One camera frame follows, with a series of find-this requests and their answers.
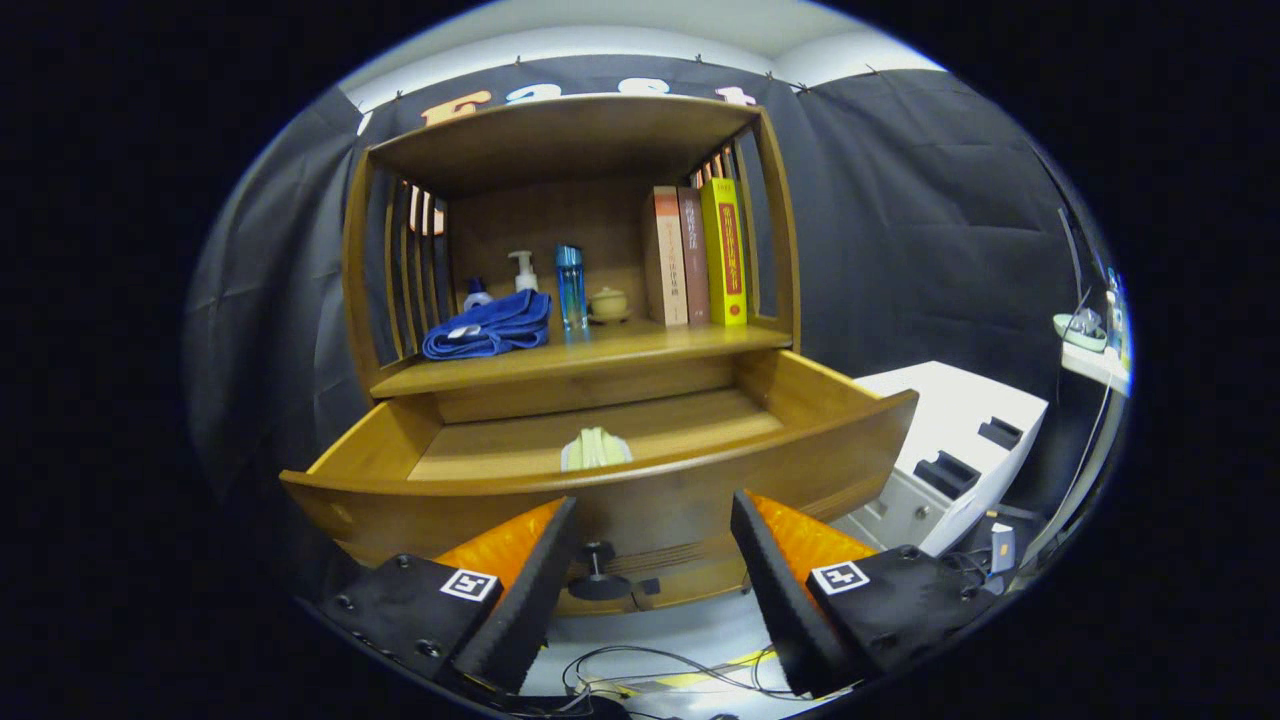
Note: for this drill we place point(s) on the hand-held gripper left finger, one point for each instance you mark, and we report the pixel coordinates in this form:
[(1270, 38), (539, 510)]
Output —
[(530, 600)]

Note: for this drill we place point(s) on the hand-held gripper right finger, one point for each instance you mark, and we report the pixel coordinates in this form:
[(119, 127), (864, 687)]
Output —
[(775, 600)]

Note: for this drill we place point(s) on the black drawer knob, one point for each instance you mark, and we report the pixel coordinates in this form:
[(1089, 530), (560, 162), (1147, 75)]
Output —
[(598, 586)]

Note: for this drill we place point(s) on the wooden drawer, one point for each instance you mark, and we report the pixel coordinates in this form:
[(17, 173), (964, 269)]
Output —
[(660, 505)]

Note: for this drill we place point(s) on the wooden countertop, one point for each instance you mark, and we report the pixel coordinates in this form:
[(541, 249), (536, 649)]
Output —
[(620, 350)]

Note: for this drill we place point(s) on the wooden cabinet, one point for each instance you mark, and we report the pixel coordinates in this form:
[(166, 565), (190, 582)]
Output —
[(560, 135)]

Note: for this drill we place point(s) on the yellow black floor tape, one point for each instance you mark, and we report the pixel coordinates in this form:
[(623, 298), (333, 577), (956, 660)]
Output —
[(700, 679)]

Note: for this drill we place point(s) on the white box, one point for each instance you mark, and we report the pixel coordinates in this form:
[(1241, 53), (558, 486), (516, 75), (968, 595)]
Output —
[(950, 410)]

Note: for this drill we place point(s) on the blue folded towel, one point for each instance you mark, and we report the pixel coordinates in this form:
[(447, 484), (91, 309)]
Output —
[(490, 330)]

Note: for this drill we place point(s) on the yellow-green lidded tea cup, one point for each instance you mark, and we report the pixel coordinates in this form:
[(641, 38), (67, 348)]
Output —
[(608, 305)]

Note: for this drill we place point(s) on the small white bottle blue cap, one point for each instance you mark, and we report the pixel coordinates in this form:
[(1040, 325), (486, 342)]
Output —
[(478, 297)]

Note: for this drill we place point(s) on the tall blue glass bottle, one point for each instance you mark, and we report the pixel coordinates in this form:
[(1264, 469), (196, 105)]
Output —
[(571, 290)]

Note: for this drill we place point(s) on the white pump bottle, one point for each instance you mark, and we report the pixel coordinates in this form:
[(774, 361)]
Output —
[(524, 275)]

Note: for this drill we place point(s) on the yellow book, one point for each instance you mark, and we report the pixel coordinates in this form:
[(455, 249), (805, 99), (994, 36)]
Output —
[(724, 255)]

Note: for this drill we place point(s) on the brown book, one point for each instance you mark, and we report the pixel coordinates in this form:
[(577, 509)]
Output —
[(694, 260)]

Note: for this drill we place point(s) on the beige book orange spine top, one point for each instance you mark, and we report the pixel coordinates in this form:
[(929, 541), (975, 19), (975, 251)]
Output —
[(668, 260)]

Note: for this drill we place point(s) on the row of metal clips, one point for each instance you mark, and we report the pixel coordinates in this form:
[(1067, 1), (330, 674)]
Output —
[(697, 59)]

